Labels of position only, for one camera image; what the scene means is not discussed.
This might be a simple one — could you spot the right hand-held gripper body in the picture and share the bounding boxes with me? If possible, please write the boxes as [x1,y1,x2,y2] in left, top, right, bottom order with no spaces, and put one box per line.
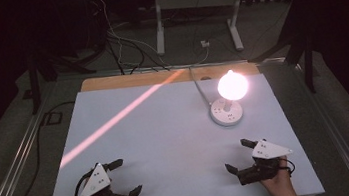
[233,135,297,187]

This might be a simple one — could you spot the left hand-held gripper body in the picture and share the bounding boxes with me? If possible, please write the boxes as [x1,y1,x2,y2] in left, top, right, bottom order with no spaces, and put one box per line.
[73,158,131,196]

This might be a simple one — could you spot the person's right hand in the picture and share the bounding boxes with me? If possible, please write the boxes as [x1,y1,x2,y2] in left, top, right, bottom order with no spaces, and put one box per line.
[257,154,298,196]

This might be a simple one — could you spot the white round lamp base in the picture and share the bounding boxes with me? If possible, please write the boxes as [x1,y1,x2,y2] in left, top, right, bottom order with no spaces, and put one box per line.
[208,95,246,129]

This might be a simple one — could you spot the white table mat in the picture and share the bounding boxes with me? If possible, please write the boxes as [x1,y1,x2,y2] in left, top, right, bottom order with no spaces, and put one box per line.
[28,62,327,196]

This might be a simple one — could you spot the glowing round light bulb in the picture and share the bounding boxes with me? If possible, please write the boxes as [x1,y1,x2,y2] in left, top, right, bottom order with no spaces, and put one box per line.
[215,67,251,104]

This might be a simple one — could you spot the black floor socket plate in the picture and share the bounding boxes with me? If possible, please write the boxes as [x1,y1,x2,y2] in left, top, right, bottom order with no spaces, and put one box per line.
[39,110,65,127]

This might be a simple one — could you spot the black tripod stand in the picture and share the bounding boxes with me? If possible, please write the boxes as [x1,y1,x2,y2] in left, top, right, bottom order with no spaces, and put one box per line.
[240,0,319,101]

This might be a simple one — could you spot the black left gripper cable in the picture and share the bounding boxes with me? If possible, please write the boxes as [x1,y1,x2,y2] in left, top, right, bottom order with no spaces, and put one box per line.
[68,167,100,196]

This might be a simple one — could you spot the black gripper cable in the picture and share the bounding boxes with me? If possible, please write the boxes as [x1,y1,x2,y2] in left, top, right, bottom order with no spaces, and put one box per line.
[282,156,298,178]
[68,167,100,196]

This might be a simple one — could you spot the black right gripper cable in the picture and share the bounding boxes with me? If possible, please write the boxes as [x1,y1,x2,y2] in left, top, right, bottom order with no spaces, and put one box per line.
[282,156,298,178]

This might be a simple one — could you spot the long black floor cable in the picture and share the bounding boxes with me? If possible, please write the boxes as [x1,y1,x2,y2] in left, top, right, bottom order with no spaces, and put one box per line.
[0,100,89,196]

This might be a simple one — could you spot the grey lamp cable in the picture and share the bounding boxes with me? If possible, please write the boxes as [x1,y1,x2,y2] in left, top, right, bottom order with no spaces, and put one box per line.
[188,65,214,109]

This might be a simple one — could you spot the black floor cables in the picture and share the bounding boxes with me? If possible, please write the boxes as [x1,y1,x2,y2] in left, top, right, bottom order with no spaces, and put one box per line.
[104,28,171,79]

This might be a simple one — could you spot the white floor cable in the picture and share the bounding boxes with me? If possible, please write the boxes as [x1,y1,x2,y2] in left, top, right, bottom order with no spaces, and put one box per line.
[94,0,213,78]

